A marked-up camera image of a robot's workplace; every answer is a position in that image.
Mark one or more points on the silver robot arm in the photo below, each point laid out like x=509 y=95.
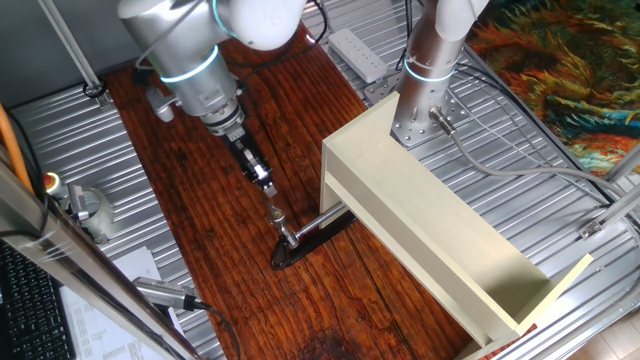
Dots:
x=195 y=75

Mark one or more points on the orange tube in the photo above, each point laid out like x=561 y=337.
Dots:
x=12 y=150

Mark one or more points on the steel frame rail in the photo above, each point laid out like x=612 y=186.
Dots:
x=75 y=265

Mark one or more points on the brown wood grain board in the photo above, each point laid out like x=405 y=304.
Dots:
x=215 y=225

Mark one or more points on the black keyboard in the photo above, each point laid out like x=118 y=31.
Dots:
x=30 y=310

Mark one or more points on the silver metal clamp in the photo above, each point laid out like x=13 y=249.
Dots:
x=77 y=200

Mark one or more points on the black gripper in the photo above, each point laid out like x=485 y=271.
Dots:
x=242 y=150

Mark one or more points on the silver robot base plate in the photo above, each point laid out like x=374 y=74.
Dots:
x=450 y=122

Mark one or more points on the colourful patterned carpet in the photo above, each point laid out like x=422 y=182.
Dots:
x=560 y=75

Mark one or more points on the clear tape roll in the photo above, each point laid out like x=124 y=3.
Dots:
x=102 y=220

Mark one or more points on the red emergency stop button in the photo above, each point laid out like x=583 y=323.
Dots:
x=51 y=181

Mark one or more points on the printed paper sheets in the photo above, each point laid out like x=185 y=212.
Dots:
x=100 y=330

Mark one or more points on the aluminium frame post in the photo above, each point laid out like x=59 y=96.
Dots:
x=75 y=52

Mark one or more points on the black base metal crank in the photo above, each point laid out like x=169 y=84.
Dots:
x=285 y=230

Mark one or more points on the aluminium frame beam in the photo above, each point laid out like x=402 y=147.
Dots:
x=625 y=167
x=615 y=212

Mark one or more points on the white power strip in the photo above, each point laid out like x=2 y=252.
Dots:
x=357 y=55

